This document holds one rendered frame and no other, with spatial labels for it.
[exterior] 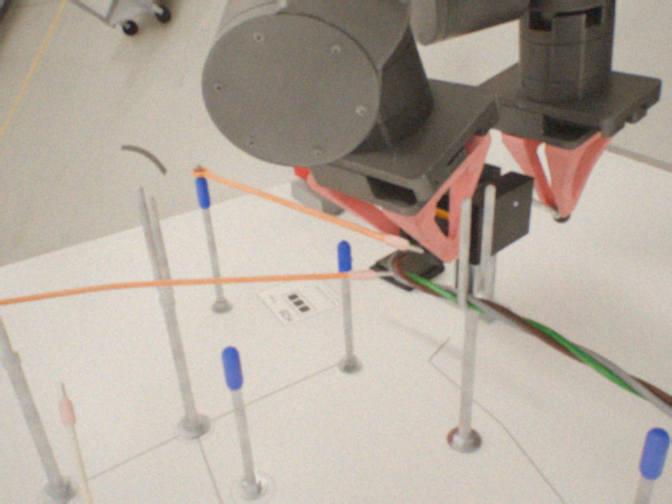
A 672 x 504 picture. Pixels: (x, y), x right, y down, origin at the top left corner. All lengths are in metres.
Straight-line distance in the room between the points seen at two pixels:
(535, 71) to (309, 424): 0.25
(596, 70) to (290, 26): 0.28
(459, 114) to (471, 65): 1.89
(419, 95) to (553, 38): 0.14
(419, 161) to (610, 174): 0.40
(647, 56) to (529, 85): 1.46
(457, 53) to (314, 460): 2.00
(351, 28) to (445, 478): 0.23
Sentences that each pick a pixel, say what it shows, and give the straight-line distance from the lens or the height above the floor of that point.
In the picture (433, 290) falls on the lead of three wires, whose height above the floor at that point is 1.22.
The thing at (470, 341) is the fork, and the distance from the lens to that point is 0.32.
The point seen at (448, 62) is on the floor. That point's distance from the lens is 2.28.
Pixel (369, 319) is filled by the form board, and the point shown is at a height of 1.14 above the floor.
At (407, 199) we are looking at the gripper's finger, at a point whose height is 1.25.
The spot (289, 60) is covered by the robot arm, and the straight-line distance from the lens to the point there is 0.21.
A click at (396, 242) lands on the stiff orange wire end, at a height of 1.24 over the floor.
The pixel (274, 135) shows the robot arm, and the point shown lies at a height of 1.35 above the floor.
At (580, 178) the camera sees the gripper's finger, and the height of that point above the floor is 1.05.
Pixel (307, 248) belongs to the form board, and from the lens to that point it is 0.53.
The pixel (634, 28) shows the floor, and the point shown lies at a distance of 1.98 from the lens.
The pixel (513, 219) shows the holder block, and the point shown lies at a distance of 0.42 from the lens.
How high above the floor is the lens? 1.47
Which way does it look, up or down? 41 degrees down
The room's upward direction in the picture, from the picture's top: 64 degrees counter-clockwise
